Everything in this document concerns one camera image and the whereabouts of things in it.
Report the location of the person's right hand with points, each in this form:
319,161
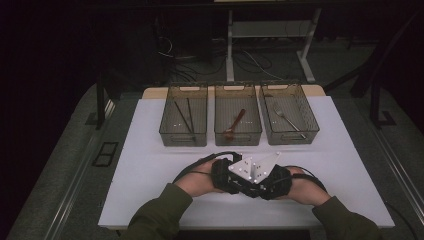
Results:
306,191

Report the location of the steel fork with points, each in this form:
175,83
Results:
286,120

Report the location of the person's left hand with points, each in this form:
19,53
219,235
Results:
196,181

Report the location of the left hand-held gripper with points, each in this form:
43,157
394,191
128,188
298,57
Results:
223,176

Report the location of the white metal desk frame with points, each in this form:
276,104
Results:
266,29

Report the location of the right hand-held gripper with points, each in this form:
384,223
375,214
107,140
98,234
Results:
280,181

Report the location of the brown wooden spoon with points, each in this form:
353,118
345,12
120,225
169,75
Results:
237,118

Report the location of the black chopstick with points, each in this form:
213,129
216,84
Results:
183,117
190,115

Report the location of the smoky clear plastic bin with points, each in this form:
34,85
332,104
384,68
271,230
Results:
300,106
170,115
251,115

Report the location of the black metal stand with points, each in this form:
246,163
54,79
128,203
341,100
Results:
375,106

